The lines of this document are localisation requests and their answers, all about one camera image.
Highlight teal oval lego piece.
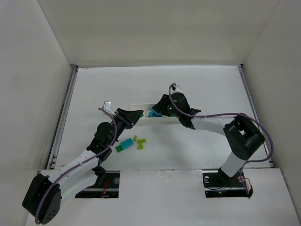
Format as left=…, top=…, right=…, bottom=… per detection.
left=151, top=111, right=162, bottom=117

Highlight blue long lego brick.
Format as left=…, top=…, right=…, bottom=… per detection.
left=120, top=138, right=134, bottom=150

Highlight green lego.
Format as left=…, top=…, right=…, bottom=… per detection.
left=115, top=145, right=123, bottom=153

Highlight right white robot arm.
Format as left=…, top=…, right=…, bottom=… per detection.
left=152, top=92, right=265, bottom=182

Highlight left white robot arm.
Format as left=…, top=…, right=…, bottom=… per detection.
left=22, top=108, right=143, bottom=225

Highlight white compartment tray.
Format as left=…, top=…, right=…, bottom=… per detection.
left=130, top=104, right=180, bottom=126

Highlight lime lego cluster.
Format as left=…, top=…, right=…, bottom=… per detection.
left=137, top=138, right=146, bottom=150

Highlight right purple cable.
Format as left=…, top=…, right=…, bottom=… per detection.
left=168, top=82, right=275, bottom=164

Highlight purple cable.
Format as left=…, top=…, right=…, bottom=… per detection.
left=34, top=107, right=118, bottom=224
left=168, top=82, right=275, bottom=164

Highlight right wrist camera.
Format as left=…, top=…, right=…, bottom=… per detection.
left=171, top=84, right=182, bottom=94

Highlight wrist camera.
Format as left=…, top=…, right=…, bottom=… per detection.
left=101, top=101, right=113, bottom=114
left=171, top=84, right=182, bottom=94

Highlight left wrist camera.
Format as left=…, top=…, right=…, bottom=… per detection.
left=101, top=101, right=113, bottom=114

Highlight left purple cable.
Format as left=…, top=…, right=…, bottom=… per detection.
left=34, top=107, right=118, bottom=224

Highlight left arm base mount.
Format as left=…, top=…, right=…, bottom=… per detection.
left=75, top=168, right=120, bottom=199

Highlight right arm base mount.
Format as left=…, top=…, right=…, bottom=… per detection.
left=202, top=170, right=253, bottom=198

